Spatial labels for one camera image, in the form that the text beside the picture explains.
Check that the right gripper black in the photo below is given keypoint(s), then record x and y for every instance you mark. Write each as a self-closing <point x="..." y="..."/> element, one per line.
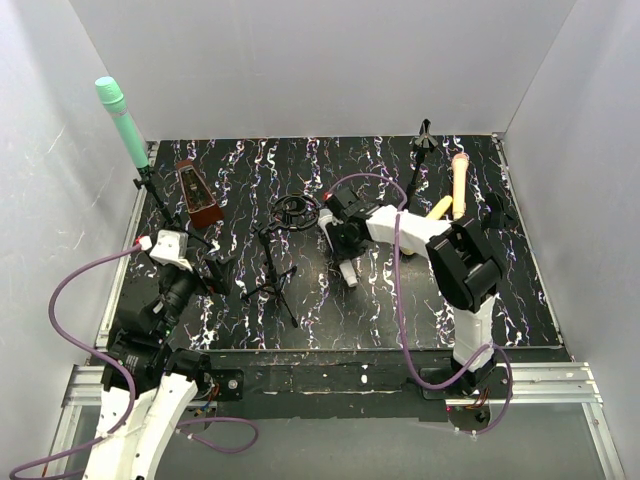
<point x="340" y="239"/>

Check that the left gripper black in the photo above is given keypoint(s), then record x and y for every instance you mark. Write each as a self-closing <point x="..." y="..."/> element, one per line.
<point x="201" y="275"/>

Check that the white microphone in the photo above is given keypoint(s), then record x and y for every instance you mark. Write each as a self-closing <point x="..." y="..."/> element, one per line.
<point x="346" y="268"/>

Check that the green microphone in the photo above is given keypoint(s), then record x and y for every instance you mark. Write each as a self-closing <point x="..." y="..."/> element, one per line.
<point x="114" y="102"/>

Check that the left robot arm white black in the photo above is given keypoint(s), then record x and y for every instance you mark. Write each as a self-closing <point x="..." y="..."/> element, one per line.
<point x="137" y="418"/>

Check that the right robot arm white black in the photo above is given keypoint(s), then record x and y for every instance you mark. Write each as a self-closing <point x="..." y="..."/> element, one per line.
<point x="466" y="269"/>

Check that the black round base mic stand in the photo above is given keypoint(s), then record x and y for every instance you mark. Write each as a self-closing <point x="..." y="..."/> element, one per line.
<point x="424" y="144"/>

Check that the small black clip mic stand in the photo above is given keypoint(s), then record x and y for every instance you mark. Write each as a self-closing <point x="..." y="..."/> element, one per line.
<point x="173" y="222"/>

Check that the brown wooden metronome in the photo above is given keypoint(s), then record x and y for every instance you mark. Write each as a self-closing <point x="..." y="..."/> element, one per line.
<point x="202" y="207"/>

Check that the yellow microphone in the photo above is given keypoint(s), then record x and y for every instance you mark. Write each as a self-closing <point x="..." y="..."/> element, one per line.
<point x="440" y="208"/>

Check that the pink microphone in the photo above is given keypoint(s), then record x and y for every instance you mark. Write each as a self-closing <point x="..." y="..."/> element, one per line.
<point x="460" y="164"/>

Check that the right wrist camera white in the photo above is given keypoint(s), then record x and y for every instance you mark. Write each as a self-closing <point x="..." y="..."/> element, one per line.
<point x="342" y="202"/>

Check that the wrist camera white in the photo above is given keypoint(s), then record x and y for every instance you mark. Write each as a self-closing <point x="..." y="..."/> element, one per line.
<point x="169" y="248"/>
<point x="342" y="202"/>

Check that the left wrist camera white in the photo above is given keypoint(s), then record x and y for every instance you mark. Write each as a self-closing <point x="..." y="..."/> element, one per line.
<point x="169" y="248"/>

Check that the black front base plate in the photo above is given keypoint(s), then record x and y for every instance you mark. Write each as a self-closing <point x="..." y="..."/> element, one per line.
<point x="344" y="384"/>

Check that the aluminium front rail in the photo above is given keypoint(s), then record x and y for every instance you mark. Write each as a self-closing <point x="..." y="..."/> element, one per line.
<point x="533" y="383"/>

